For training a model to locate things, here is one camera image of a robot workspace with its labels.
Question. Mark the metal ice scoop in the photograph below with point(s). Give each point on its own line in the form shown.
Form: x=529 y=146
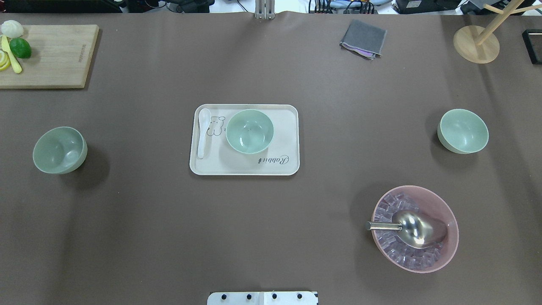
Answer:
x=415 y=229

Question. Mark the green bowl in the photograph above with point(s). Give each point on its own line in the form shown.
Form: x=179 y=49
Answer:
x=250 y=131
x=60 y=150
x=462 y=131

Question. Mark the wooden mug tree stand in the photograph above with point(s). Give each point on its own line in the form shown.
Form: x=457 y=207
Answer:
x=478 y=44

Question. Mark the wooden cutting board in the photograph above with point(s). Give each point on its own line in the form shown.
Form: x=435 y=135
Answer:
x=61 y=58

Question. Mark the white ceramic spoon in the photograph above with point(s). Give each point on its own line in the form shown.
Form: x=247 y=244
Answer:
x=204 y=118

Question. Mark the lemon slices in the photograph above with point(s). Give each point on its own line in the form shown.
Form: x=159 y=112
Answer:
x=5 y=61

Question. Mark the black box at edge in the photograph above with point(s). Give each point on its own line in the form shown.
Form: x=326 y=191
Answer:
x=533 y=42

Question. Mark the green bowl on tray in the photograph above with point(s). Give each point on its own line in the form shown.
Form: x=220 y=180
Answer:
x=250 y=131

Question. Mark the white onion half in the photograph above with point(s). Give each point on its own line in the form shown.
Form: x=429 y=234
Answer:
x=12 y=29

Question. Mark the green lime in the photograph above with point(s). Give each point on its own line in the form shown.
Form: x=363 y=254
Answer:
x=20 y=48

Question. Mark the cream rabbit serving tray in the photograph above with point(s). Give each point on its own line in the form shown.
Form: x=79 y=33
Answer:
x=282 y=157

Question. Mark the grey folded cloth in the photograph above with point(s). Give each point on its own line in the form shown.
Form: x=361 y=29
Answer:
x=364 y=39

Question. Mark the pink bowl with ice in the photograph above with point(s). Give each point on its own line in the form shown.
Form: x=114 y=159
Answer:
x=418 y=199

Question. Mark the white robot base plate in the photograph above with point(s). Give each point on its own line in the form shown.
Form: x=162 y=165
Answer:
x=263 y=298

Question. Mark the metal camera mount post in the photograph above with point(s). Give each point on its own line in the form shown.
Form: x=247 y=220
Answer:
x=265 y=9

